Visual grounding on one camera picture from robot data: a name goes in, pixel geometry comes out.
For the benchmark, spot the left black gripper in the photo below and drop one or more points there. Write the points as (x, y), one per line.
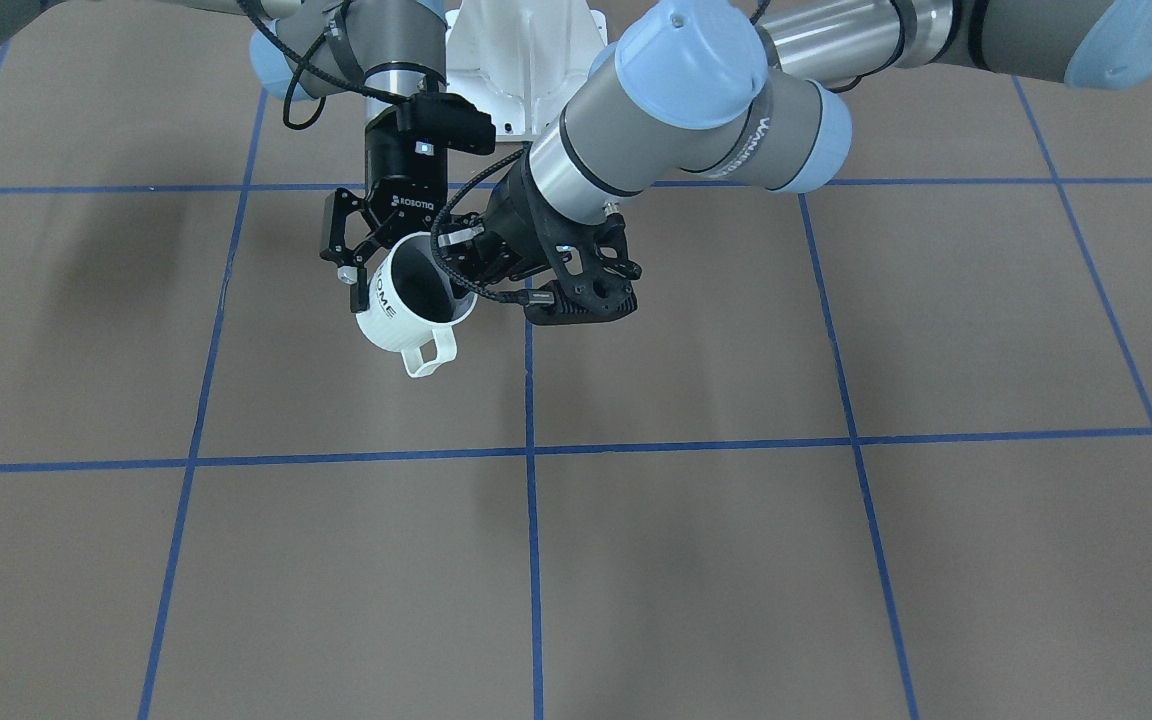
(514, 218)

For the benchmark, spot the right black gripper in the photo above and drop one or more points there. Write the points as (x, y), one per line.
(398, 178)

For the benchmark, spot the white mug with HOME print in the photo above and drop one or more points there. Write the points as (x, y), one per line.
(413, 307)

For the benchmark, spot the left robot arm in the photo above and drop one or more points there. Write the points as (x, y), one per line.
(699, 86)

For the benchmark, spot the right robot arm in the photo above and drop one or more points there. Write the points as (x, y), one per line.
(392, 54)

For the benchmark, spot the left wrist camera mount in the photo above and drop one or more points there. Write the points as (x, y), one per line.
(594, 275)

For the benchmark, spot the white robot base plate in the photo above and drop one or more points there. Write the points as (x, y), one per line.
(521, 61)

